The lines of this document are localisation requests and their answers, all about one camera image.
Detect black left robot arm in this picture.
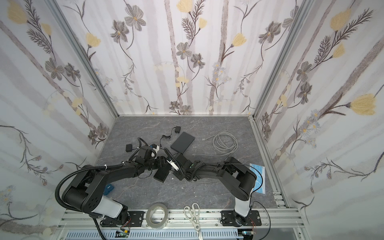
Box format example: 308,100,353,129
55,138,172,227

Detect small black adapter with cable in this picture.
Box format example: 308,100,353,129
160,126,181,141

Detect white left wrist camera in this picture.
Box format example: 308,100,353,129
150,144,160,159

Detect coiled grey ethernet cable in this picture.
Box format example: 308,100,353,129
191,131,239,157

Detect blue face mask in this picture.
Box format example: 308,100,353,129
250,164,266,195

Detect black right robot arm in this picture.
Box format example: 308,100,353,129
173,154,264,227

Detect dark grey flat switch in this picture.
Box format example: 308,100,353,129
171,132,195,154

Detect black power adapter with cable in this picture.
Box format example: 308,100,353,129
125,144,141,153

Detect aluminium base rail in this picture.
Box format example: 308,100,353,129
58,208,306,230

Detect small blue object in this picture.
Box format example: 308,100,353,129
103,184,115,196

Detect white slotted cable duct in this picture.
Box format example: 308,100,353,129
62,229,244,240

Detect clear tape roll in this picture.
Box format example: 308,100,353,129
146,203,169,230

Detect white handled scissors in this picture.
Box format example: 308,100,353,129
184,203,203,240

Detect black ribbed network switch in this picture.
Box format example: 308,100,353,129
154,164,172,183

